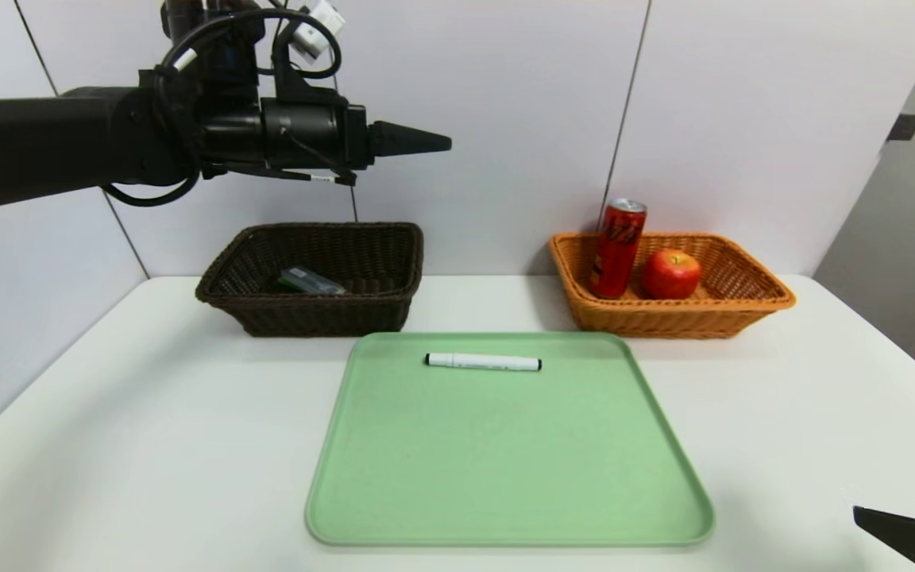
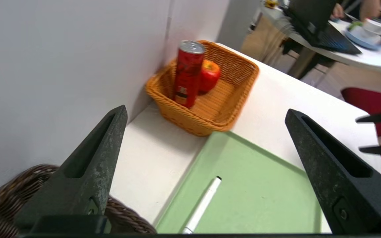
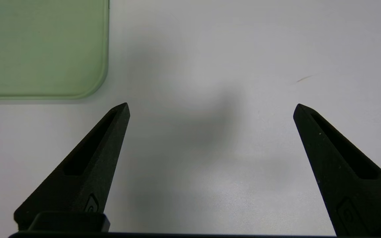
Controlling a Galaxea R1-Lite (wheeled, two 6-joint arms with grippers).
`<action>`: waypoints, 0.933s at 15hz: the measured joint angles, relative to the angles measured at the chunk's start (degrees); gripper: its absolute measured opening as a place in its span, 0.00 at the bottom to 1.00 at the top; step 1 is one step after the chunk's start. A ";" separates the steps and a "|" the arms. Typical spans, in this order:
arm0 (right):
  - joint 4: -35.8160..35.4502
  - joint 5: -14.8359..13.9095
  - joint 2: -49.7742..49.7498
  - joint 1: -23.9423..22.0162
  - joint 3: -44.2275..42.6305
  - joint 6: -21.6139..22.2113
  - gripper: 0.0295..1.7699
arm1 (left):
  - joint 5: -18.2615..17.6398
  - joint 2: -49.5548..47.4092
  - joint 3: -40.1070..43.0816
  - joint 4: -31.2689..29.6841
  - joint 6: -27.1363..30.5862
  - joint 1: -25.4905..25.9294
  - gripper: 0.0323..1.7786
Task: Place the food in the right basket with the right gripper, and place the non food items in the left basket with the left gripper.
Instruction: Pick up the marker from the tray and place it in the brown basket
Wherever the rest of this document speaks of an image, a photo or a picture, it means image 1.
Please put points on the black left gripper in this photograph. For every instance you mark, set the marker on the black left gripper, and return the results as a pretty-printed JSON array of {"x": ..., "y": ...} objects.
[{"x": 356, "y": 137}]

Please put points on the clear plastic pencil lead case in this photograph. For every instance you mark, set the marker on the clear plastic pencil lead case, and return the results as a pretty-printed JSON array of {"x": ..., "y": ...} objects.
[{"x": 313, "y": 281}]

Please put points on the dark grey wall bracket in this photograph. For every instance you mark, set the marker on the dark grey wall bracket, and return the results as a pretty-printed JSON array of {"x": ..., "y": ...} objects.
[{"x": 905, "y": 127}]

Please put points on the red apple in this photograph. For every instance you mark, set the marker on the red apple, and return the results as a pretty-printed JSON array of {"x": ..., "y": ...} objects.
[{"x": 670, "y": 274}]

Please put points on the orange wicker basket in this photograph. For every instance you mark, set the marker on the orange wicker basket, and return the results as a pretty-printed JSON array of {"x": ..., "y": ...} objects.
[{"x": 704, "y": 314}]

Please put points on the dark brown wicker basket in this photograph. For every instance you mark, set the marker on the dark brown wicker basket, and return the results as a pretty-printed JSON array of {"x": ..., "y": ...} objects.
[{"x": 306, "y": 314}]

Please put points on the light green plastic tray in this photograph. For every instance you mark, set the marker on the light green plastic tray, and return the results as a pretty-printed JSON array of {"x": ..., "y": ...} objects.
[{"x": 505, "y": 461}]

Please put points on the red soda can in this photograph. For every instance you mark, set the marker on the red soda can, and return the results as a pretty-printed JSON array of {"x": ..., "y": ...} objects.
[{"x": 616, "y": 246}]

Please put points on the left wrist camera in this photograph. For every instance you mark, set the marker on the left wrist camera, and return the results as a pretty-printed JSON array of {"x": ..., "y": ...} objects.
[{"x": 316, "y": 28}]

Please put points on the white marker pen black caps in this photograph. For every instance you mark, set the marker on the white marker pen black caps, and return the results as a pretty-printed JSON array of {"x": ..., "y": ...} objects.
[{"x": 481, "y": 362}]

